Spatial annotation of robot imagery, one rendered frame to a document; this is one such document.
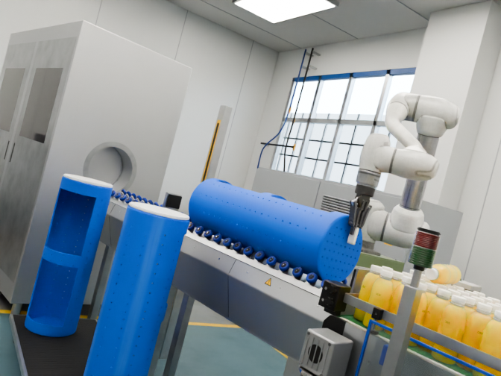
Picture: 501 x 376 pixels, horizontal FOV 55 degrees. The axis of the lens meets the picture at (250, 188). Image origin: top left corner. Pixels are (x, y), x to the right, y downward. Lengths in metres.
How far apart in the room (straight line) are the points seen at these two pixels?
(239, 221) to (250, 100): 5.60
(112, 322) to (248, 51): 6.01
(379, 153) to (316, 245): 0.43
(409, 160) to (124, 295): 1.29
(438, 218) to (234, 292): 1.97
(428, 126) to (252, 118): 5.49
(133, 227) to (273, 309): 0.69
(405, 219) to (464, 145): 2.42
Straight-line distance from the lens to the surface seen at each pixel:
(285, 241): 1.94
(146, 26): 7.02
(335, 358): 1.56
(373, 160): 1.90
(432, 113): 2.38
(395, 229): 2.49
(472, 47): 4.97
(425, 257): 1.34
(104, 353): 2.24
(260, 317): 2.07
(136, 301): 2.13
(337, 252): 1.92
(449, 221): 3.81
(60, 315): 3.22
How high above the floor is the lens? 1.26
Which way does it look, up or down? 1 degrees down
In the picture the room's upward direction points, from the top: 15 degrees clockwise
